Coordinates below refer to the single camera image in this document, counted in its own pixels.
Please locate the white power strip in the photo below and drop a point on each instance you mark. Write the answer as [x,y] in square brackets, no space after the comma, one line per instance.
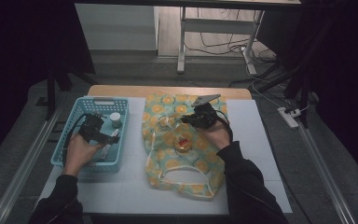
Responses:
[288,117]

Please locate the white tube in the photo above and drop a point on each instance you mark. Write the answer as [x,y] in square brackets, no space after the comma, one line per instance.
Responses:
[110,147]

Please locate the round yellow red-labelled container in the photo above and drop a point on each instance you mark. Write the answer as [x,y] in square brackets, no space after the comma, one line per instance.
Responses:
[183,144]

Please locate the black stand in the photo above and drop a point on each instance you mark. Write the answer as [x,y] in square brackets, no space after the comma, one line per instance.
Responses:
[304,71]
[51,90]

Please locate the metal floor rail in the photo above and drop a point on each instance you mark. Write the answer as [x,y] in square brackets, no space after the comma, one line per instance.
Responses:
[326,174]
[24,161]

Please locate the person's right hand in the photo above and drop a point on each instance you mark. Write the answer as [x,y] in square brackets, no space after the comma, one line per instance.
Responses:
[217,135]

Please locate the fruit print tote bag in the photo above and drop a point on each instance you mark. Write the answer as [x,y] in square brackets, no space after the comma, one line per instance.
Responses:
[167,146]

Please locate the small jar with white lid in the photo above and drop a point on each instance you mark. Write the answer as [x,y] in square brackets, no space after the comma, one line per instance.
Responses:
[116,119]

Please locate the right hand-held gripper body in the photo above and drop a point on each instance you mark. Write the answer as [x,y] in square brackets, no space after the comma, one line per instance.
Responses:
[206,113]

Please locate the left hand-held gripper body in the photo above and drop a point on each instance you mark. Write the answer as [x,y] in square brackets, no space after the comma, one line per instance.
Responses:
[90,126]

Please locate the light blue plastic basket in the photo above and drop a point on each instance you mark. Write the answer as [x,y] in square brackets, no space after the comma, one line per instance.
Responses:
[74,130]

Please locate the person's left hand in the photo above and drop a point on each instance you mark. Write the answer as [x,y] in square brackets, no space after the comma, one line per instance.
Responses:
[79,155]

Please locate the white desk frame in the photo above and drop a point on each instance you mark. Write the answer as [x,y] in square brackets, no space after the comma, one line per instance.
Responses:
[217,26]

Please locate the white cabinet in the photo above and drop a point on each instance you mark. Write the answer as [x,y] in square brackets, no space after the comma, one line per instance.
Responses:
[118,28]

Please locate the white table mat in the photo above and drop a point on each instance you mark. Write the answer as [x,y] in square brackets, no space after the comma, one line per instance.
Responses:
[254,155]

